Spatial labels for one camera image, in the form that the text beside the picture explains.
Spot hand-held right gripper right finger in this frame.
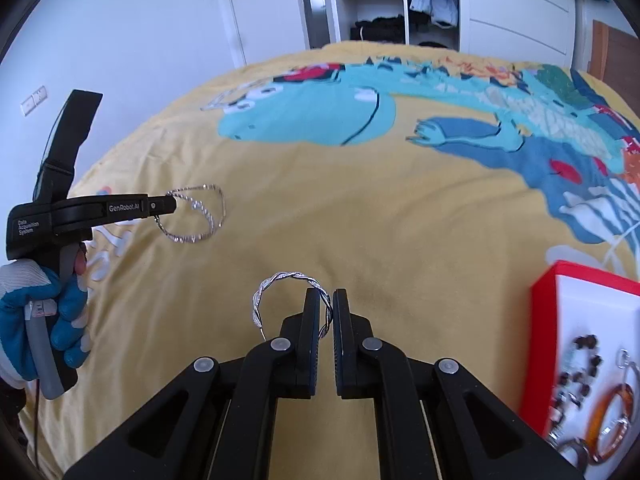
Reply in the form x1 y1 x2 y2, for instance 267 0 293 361
333 288 584 480

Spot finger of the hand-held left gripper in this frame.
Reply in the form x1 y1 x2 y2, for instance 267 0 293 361
146 193 179 218

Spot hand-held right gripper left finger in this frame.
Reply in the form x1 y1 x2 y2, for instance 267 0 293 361
62 289 321 480

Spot silver chain bracelet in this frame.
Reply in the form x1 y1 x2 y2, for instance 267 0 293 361
157 183 227 245

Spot twisted silver bracelet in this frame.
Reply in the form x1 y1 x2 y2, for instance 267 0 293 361
251 271 334 344

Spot red jewelry box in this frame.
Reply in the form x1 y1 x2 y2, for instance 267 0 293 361
520 260 640 480

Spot person's left hand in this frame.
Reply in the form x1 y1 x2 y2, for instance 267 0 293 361
0 242 92 397

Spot printed yellow blanket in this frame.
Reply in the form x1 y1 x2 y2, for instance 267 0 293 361
15 40 640 480

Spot white door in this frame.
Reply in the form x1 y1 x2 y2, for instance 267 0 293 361
222 0 307 67

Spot amber bangle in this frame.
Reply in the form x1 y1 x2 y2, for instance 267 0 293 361
582 383 634 462

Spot black folded clothes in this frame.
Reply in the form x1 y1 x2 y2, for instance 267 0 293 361
352 16 407 44

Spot white wardrobe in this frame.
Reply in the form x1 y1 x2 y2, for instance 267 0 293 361
295 0 577 68

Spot wooden headboard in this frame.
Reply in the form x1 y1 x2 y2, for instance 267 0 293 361
586 20 640 85

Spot white light switch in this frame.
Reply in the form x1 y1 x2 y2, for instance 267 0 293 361
20 86 47 116

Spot dark beaded bracelet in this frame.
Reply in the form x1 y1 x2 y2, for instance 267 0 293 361
549 334 604 428

